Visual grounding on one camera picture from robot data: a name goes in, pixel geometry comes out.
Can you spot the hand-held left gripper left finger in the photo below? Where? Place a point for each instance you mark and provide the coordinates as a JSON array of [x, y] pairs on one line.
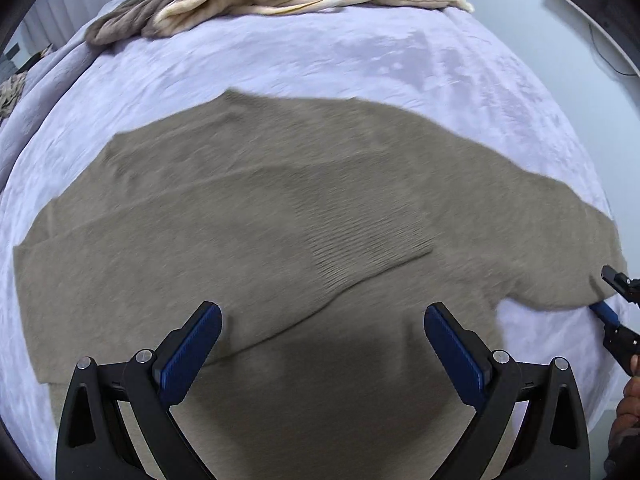
[[190, 350]]

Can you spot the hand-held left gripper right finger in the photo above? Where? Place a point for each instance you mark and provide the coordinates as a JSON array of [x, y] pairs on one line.
[[455, 350]]

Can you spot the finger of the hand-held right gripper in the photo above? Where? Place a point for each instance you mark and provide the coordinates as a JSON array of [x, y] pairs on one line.
[[607, 315], [622, 285]]

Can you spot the taupe knit sweater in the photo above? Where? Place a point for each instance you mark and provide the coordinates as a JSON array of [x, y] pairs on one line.
[[300, 185]]

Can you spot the person's right hand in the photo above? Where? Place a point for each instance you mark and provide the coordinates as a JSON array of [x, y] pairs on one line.
[[629, 410]]

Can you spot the lavender blanket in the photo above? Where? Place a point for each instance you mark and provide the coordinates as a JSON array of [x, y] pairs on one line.
[[300, 60]]

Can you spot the patterned beige cloth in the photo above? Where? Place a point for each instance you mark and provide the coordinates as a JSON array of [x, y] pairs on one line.
[[11, 95]]

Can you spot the grey-brown knit garment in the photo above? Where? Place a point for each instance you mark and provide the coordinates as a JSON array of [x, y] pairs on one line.
[[135, 15]]

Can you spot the white curtain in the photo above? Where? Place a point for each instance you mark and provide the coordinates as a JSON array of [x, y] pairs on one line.
[[50, 30]]

